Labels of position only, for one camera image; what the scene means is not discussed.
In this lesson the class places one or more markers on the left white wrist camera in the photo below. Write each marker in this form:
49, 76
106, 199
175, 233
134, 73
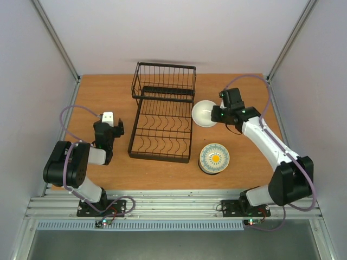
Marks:
108, 118

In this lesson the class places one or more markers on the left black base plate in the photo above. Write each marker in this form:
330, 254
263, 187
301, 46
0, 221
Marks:
118, 208

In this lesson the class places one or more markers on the aluminium corner post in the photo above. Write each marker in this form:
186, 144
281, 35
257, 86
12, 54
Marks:
54, 36
299, 24

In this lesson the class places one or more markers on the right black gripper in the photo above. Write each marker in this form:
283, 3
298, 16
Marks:
214, 114

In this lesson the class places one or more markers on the aluminium frame rail base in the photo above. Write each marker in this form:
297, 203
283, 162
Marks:
150, 204

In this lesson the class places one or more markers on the light blue slotted cable duct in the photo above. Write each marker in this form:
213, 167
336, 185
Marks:
141, 225

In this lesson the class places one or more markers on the left small circuit board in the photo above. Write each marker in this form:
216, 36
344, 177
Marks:
104, 223

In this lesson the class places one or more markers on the right small circuit board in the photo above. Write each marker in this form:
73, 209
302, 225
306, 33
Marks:
252, 222

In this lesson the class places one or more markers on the black wire dish rack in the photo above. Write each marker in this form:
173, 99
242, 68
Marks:
162, 129

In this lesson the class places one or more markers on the left aluminium corner post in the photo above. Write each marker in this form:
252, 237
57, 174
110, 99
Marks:
54, 36

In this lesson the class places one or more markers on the blue yellow patterned bowl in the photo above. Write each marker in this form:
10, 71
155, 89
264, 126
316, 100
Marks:
214, 156

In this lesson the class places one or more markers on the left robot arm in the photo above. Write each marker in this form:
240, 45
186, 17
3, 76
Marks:
68, 162

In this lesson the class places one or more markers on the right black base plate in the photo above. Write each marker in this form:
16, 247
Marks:
234, 208

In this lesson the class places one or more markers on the red patterned bowl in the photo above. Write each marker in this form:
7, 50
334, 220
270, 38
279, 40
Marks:
208, 172

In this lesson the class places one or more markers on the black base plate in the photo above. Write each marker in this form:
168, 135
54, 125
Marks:
234, 208
118, 208

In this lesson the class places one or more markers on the white bowl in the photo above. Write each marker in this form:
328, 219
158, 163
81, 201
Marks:
201, 113

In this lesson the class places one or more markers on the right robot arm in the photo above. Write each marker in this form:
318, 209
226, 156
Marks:
292, 177

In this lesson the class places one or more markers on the right aluminium corner post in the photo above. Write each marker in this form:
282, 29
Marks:
299, 24

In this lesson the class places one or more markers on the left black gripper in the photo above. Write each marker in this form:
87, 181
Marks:
120, 128

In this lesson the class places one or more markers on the small circuit board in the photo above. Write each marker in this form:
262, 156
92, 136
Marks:
252, 222
104, 223

